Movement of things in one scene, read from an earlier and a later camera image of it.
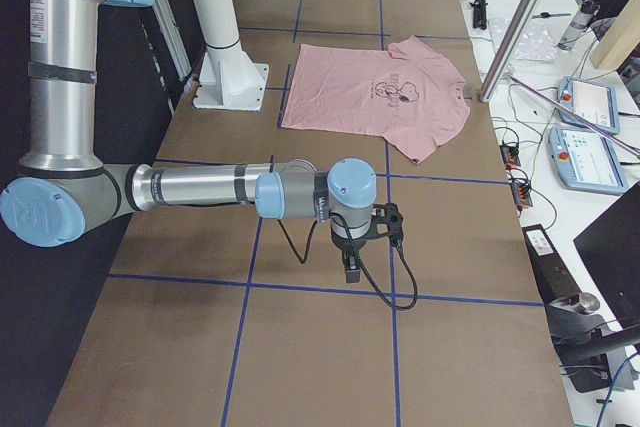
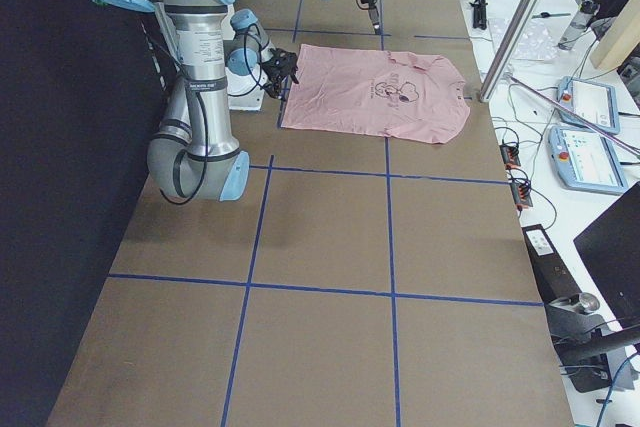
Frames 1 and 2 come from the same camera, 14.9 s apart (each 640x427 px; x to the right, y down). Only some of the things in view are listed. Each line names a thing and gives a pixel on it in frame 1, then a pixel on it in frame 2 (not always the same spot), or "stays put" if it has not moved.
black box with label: x=553 y=279 stays put
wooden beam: x=622 y=37 stays put
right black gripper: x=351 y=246 → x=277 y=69
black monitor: x=612 y=250 stays put
